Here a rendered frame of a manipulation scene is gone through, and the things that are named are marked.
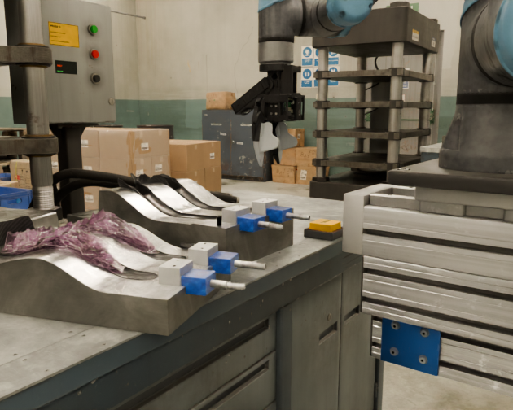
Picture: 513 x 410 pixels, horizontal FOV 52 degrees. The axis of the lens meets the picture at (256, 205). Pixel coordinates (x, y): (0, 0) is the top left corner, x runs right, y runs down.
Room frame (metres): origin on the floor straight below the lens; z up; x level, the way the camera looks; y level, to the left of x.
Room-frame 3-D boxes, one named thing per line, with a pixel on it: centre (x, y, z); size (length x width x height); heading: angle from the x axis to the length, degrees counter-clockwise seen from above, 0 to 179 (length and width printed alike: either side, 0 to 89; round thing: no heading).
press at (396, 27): (5.68, -1.33, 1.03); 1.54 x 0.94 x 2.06; 148
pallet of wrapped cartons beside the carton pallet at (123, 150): (5.34, 1.54, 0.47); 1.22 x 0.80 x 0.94; 62
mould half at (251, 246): (1.23, 0.19, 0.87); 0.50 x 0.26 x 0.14; 56
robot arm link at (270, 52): (1.13, -0.04, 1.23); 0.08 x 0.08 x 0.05
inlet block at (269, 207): (1.12, -0.06, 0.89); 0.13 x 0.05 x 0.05; 56
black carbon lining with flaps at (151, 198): (1.22, 0.19, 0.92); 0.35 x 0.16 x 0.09; 56
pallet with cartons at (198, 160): (6.27, 1.14, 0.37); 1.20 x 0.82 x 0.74; 66
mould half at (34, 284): (0.89, 0.32, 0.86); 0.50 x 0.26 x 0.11; 73
